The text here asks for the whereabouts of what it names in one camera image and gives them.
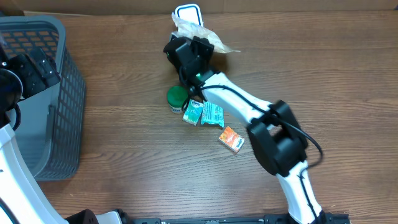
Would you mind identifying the beige snack pouch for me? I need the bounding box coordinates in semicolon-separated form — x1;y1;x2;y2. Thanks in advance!
172;13;240;54

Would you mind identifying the green lid jar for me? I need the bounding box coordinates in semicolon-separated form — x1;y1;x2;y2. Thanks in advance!
166;85;188;114

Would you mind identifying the teal wipes packet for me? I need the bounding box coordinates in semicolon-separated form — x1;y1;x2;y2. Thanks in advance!
201;101;224;128

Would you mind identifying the orange Kleenex tissue pack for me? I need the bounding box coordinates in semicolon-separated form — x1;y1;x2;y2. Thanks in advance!
218;126;245;153

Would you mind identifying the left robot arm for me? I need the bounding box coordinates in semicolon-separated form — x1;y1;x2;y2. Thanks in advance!
1;47;132;224

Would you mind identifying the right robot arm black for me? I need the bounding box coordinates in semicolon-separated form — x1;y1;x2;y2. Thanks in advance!
164;35;324;223

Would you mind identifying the white barcode scanner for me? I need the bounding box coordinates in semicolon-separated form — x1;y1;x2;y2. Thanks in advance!
174;3;204;27

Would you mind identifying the grey plastic basket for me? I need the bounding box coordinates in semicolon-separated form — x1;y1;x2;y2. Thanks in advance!
1;16;86;181

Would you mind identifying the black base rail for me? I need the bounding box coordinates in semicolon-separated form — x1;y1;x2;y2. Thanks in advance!
130;213;351;224

